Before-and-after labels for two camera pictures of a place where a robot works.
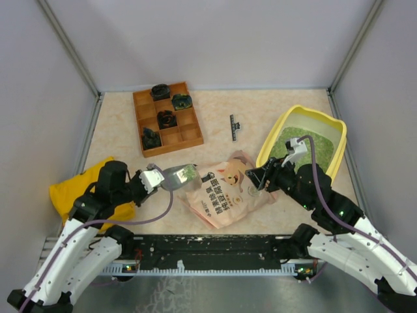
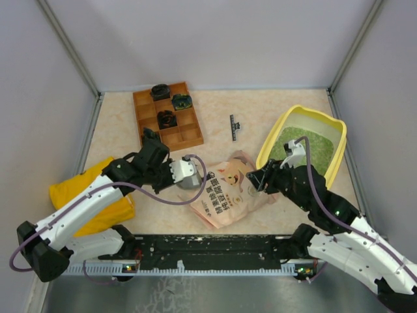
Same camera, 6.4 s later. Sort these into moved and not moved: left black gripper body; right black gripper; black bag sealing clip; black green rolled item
Moved: left black gripper body
Not moved: right black gripper; black green rolled item; black bag sealing clip
